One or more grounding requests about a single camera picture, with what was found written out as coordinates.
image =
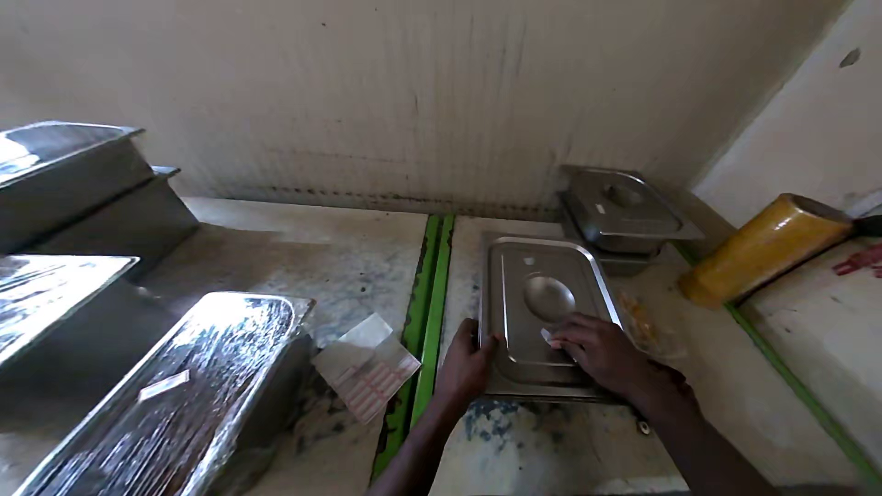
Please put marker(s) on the person's left hand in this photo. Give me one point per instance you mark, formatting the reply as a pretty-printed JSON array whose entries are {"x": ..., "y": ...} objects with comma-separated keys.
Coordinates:
[{"x": 464, "y": 368}]

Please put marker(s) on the person's right hand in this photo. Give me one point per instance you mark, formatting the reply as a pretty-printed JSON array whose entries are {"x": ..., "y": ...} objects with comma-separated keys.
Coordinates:
[{"x": 612, "y": 355}]

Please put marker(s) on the person's left fingers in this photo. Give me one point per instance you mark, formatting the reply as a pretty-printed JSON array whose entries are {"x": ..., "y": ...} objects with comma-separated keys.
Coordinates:
[{"x": 464, "y": 336}]

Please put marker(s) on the person's right thumb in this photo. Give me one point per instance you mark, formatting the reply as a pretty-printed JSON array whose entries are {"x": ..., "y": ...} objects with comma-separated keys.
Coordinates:
[{"x": 573, "y": 350}]

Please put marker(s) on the person's right fingers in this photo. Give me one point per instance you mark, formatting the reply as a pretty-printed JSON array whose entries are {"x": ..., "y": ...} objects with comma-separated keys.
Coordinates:
[{"x": 580, "y": 330}]

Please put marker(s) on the person's left thumb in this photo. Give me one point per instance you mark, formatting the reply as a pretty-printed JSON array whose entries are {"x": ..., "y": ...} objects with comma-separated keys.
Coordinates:
[{"x": 489, "y": 348}]

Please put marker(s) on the small white sticker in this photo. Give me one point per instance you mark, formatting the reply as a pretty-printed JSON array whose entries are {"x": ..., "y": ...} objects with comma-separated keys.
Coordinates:
[{"x": 546, "y": 335}]

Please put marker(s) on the rectangular metal lid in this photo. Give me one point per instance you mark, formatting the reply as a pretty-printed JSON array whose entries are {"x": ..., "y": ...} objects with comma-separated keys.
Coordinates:
[{"x": 521, "y": 341}]

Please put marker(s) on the person's left forearm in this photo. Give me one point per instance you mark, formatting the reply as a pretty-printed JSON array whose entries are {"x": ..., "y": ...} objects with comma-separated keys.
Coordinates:
[{"x": 417, "y": 451}]

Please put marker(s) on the person's right forearm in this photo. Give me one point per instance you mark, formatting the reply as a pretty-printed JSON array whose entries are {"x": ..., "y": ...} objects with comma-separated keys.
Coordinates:
[{"x": 697, "y": 437}]

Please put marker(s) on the shallow rectangular metal pan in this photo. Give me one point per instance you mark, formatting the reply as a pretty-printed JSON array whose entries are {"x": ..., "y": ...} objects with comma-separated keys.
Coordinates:
[{"x": 544, "y": 397}]

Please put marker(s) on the clear bag with orange pieces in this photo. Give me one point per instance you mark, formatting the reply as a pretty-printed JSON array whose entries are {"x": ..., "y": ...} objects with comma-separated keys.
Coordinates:
[{"x": 648, "y": 327}]

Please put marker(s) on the small deep metal pan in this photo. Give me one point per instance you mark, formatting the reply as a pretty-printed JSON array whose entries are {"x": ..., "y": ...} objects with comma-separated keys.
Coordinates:
[{"x": 620, "y": 244}]

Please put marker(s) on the white sheet of red-printed labels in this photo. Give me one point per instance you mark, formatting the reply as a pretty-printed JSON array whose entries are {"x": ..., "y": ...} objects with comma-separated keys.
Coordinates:
[{"x": 358, "y": 372}]

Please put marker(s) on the small metal lid, white label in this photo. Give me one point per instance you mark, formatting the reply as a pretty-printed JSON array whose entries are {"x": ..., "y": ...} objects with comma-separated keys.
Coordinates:
[{"x": 641, "y": 219}]

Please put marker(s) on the yellow wrapped roll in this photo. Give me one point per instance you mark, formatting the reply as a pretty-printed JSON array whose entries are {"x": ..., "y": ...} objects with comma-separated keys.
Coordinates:
[{"x": 768, "y": 249}]

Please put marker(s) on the film-covered metal pan, white label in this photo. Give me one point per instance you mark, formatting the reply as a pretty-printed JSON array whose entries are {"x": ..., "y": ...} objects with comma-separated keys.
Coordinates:
[{"x": 196, "y": 358}]

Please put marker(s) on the red object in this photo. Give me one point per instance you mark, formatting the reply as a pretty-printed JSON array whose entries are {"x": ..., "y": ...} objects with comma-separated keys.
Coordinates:
[{"x": 861, "y": 261}]

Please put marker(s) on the black object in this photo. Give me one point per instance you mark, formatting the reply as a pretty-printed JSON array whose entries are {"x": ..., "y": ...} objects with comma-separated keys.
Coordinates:
[{"x": 869, "y": 226}]

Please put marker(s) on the deep grey metal pan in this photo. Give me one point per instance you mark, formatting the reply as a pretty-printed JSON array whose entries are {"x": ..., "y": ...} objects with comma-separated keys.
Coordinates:
[{"x": 148, "y": 224}]

